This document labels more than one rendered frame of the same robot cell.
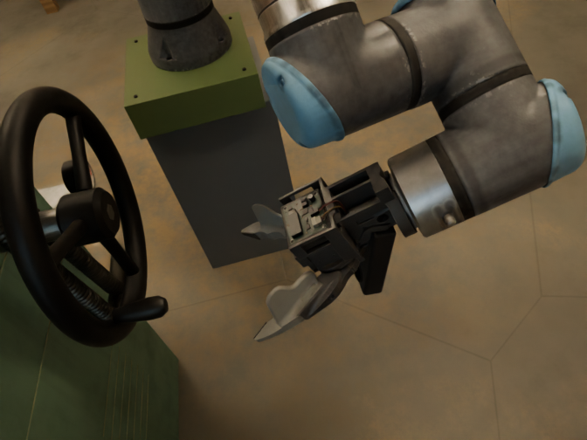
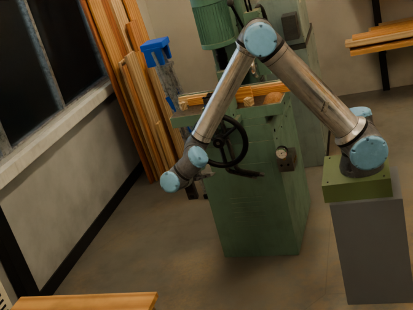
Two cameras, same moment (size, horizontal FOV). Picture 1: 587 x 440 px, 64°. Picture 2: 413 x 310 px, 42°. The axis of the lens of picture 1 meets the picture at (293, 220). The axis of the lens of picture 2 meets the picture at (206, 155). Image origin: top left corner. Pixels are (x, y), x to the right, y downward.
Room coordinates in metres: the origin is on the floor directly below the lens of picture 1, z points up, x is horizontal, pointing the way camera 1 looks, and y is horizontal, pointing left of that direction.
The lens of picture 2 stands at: (1.22, -2.06, 1.76)
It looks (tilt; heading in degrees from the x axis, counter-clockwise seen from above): 22 degrees down; 112
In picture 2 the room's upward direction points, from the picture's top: 15 degrees counter-clockwise
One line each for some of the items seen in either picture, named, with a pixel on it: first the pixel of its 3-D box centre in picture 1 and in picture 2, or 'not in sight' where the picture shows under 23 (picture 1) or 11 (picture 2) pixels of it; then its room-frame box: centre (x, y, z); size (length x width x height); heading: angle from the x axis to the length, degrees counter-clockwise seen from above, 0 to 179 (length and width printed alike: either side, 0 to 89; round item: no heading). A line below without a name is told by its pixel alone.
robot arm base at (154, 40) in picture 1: (184, 26); (360, 157); (1.04, 0.14, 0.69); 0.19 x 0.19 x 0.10
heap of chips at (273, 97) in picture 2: not in sight; (272, 96); (0.63, 0.47, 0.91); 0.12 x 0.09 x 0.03; 89
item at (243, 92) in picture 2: not in sight; (232, 96); (0.42, 0.49, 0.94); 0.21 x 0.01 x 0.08; 179
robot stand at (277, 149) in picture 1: (231, 161); (372, 235); (1.04, 0.14, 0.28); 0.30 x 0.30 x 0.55; 2
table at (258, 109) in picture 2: not in sight; (227, 112); (0.38, 0.46, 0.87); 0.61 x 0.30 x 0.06; 179
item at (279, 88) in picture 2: not in sight; (242, 93); (0.45, 0.56, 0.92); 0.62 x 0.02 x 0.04; 179
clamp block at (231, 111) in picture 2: not in sight; (220, 110); (0.38, 0.37, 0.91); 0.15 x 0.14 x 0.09; 179
